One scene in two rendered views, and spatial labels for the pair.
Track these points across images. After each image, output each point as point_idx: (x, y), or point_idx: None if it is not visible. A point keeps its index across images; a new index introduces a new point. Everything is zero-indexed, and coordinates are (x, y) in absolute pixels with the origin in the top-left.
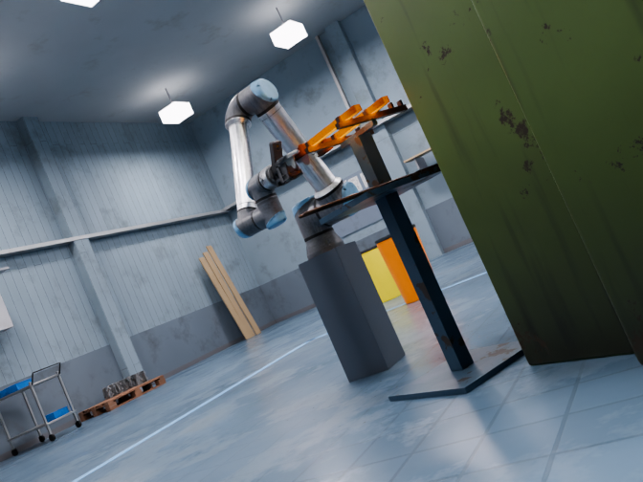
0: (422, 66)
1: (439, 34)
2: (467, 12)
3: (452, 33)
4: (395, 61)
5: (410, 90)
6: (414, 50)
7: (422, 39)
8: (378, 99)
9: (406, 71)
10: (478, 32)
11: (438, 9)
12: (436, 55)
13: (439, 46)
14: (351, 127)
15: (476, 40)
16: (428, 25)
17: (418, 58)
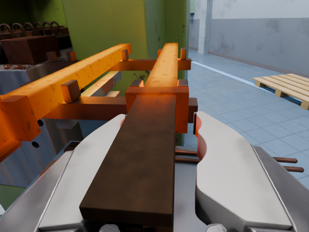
0: (154, 38)
1: (158, 24)
2: (163, 24)
3: (160, 29)
4: (147, 17)
5: (150, 53)
6: (153, 21)
7: (155, 18)
8: (128, 45)
9: (150, 33)
10: (163, 38)
11: (159, 7)
12: (157, 37)
13: (158, 31)
14: (102, 73)
15: (163, 42)
16: (157, 11)
17: (153, 30)
